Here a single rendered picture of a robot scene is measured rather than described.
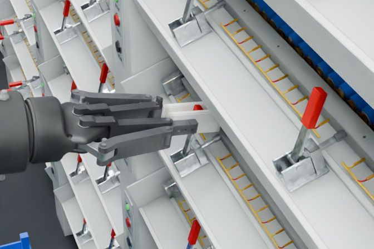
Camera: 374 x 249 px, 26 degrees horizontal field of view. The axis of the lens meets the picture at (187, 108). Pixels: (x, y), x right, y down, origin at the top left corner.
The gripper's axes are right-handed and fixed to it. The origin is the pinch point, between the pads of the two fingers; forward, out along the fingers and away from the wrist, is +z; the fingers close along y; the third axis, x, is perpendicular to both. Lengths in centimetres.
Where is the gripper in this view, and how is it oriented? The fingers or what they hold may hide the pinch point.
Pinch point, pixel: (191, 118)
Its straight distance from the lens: 98.8
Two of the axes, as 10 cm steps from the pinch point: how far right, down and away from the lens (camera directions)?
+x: 1.5, -8.5, -5.1
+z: 9.2, -0.7, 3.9
